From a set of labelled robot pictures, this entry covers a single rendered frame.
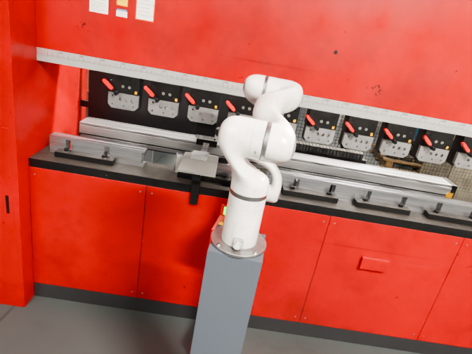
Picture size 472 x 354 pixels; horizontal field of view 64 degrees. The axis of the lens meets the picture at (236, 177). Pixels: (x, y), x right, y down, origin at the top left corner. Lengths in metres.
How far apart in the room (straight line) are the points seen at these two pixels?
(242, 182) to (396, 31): 1.16
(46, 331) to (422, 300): 2.09
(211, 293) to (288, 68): 1.11
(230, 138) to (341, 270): 1.35
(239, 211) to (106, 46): 1.14
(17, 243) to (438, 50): 2.29
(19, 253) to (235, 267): 1.39
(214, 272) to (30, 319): 1.42
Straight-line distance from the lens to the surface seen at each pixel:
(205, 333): 1.44
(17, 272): 2.42
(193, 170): 1.80
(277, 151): 1.10
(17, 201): 2.18
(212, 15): 1.89
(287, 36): 1.89
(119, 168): 2.06
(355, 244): 2.18
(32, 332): 2.41
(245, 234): 1.22
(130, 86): 1.98
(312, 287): 2.30
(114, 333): 2.35
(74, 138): 2.17
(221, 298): 1.33
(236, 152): 1.11
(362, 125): 2.03
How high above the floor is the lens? 1.69
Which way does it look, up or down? 22 degrees down
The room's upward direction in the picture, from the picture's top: 11 degrees clockwise
